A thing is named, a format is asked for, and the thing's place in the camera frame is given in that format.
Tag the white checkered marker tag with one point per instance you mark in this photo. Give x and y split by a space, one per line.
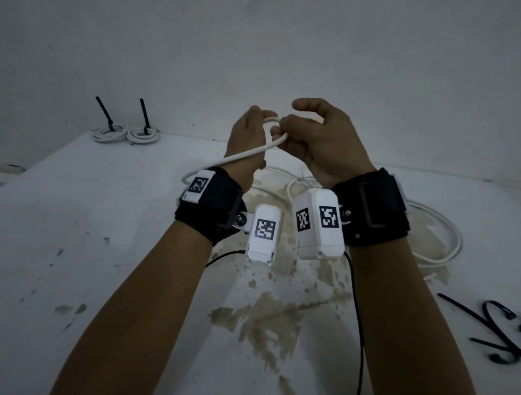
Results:
197 186

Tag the person's right forearm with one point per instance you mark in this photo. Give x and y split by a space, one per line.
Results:
407 321

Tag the person's left forearm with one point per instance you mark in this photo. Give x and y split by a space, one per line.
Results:
134 317

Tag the person's right hand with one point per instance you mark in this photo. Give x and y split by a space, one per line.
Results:
333 150

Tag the black cable ties bunch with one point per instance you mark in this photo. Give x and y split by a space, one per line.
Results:
488 313

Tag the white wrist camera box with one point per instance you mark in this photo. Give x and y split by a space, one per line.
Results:
263 248
317 244

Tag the person's left hand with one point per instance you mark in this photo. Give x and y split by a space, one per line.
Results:
244 138

